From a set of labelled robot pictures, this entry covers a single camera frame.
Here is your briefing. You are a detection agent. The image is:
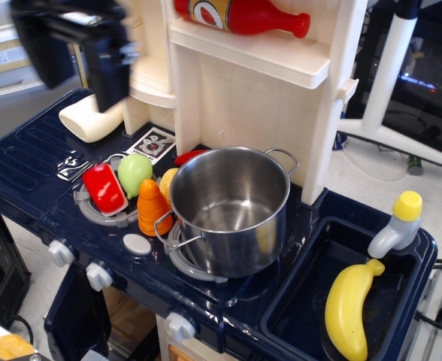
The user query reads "grey yellow toy faucet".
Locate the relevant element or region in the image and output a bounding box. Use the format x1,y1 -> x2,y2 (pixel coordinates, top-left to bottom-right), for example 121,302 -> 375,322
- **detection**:
368,191 -> 422,259

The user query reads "grey right stove burner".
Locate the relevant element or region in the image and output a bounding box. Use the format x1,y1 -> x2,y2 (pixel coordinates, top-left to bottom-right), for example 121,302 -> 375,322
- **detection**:
164,224 -> 228,284

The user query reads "cream toy kitchen shelf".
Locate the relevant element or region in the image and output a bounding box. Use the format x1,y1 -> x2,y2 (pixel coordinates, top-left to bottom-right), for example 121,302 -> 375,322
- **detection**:
123,1 -> 367,205

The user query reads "navy toy kitchen counter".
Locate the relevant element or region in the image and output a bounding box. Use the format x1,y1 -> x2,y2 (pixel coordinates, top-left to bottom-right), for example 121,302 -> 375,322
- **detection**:
0,88 -> 439,361

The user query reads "grey stove knob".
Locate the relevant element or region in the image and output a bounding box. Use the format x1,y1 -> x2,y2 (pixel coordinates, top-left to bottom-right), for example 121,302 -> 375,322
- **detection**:
48,240 -> 75,268
166,312 -> 196,343
86,262 -> 114,292

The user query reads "white stand frame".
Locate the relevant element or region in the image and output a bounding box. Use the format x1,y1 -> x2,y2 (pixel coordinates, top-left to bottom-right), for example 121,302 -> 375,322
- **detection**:
338,1 -> 442,166

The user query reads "grey left stove burner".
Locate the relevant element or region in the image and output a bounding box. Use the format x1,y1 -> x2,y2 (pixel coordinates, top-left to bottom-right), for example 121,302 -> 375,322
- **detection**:
74,154 -> 138,228

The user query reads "grey round stove button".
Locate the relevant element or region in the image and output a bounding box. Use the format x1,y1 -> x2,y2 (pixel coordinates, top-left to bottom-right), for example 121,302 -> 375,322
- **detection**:
123,233 -> 152,256

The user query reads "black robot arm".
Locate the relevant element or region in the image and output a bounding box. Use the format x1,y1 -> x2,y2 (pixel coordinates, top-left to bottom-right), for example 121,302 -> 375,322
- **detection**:
10,1 -> 138,112

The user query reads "silver toy dishwasher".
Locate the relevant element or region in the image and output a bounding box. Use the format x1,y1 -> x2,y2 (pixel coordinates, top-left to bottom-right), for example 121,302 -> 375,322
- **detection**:
0,1 -> 83,138

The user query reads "green toy pear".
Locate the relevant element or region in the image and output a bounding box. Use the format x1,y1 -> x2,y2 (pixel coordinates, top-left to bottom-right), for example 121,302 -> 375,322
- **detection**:
117,153 -> 153,199

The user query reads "red toy cheese wedge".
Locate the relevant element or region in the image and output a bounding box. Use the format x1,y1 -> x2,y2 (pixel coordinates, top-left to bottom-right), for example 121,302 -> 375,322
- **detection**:
82,163 -> 129,217

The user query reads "red toy ketchup bottle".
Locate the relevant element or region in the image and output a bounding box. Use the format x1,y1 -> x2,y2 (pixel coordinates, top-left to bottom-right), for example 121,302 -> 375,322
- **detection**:
174,0 -> 310,38

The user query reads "red toy chili pepper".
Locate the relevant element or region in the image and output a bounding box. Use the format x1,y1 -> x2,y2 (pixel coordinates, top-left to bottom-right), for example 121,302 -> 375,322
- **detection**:
174,150 -> 207,166

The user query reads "grey right stove knob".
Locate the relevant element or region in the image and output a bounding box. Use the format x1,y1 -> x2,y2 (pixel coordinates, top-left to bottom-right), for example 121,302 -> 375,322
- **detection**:
166,312 -> 196,343

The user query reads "grey middle stove knob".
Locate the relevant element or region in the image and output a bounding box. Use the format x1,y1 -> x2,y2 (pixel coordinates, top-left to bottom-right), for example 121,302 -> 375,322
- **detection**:
86,262 -> 114,292

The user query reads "yellow toy banana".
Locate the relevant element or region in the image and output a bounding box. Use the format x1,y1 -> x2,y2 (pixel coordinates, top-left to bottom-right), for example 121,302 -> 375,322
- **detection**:
325,259 -> 385,360

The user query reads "orange toy carrot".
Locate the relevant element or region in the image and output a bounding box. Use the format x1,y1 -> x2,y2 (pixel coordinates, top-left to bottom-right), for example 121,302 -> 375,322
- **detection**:
137,179 -> 174,237

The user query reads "grey left stove knob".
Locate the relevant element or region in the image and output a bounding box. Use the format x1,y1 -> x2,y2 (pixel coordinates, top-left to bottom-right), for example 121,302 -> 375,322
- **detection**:
48,240 -> 75,268

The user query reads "grey stove burner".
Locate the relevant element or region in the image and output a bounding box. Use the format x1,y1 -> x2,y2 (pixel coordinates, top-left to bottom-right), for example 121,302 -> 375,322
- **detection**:
164,224 -> 228,284
74,154 -> 138,228

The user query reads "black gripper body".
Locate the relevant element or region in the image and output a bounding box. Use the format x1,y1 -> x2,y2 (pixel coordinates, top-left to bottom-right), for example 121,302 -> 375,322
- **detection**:
81,7 -> 138,112

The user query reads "green small can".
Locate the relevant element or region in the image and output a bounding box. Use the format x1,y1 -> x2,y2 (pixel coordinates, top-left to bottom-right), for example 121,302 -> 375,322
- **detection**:
407,156 -> 423,176

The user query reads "yellow toy corn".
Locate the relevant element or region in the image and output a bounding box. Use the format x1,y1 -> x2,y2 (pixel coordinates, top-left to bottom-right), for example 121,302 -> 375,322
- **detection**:
159,168 -> 179,203

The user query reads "stainless steel pot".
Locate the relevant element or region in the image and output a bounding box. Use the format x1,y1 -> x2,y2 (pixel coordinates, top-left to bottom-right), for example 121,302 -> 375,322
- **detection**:
154,147 -> 299,278

